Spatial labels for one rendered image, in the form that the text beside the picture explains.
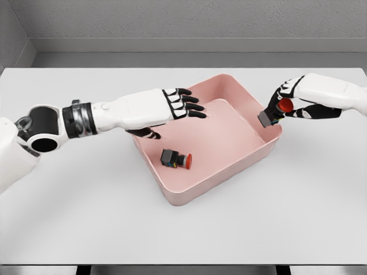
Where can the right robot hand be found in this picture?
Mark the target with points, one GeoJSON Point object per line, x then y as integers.
{"type": "Point", "coordinates": [315, 90]}

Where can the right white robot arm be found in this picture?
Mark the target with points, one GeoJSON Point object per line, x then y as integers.
{"type": "Point", "coordinates": [357, 97]}

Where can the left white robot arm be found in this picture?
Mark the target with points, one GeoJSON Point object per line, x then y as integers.
{"type": "Point", "coordinates": [51, 126]}

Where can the red button industrial switch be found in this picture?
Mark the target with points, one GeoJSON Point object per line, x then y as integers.
{"type": "Point", "coordinates": [175, 160]}
{"type": "Point", "coordinates": [275, 113]}

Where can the pink rectangular basket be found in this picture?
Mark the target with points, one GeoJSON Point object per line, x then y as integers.
{"type": "Point", "coordinates": [209, 137]}

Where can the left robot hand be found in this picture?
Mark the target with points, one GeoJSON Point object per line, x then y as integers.
{"type": "Point", "coordinates": [146, 108]}

